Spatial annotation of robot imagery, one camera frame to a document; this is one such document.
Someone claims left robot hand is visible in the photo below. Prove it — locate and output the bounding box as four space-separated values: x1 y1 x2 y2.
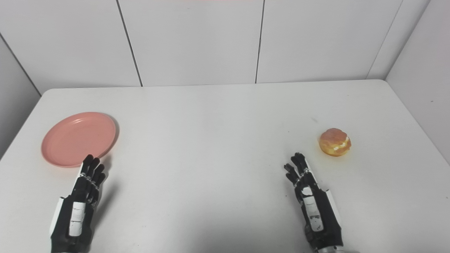
49 154 106 253

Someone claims cream puff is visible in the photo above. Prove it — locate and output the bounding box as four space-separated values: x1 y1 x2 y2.
319 128 352 157

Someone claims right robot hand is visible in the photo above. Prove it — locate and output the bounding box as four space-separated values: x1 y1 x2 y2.
284 152 343 252

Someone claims pink round plate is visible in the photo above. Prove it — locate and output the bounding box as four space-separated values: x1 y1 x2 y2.
41 112 117 168

